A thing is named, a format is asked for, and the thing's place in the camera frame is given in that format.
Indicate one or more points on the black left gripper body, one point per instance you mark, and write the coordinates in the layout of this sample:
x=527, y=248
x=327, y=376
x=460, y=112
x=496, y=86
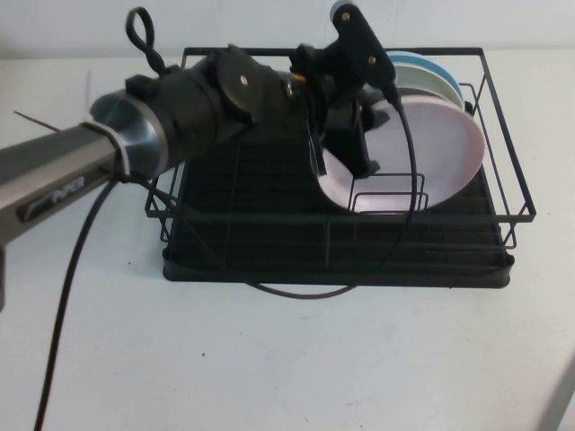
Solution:
x=341, y=112

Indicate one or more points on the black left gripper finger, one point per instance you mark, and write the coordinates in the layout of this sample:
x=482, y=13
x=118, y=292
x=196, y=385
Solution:
x=348, y=152
x=317, y=148

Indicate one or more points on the pink round plate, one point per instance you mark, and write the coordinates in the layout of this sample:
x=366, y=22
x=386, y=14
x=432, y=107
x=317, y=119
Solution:
x=431, y=148

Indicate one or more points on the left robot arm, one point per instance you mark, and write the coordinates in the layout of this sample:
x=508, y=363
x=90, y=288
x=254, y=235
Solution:
x=54, y=157

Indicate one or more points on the cream round plate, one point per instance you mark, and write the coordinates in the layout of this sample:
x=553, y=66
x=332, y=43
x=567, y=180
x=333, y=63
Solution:
x=427, y=78

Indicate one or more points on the blue round plate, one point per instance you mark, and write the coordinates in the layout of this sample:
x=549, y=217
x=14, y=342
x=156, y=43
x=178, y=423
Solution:
x=431, y=60

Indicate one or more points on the black plastic drip tray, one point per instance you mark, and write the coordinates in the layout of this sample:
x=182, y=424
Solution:
x=269, y=215

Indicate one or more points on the white zip tie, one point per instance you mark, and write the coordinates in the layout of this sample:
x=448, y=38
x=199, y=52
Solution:
x=119, y=143

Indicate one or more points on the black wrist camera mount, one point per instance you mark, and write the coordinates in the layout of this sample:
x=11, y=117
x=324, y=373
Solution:
x=359, y=40

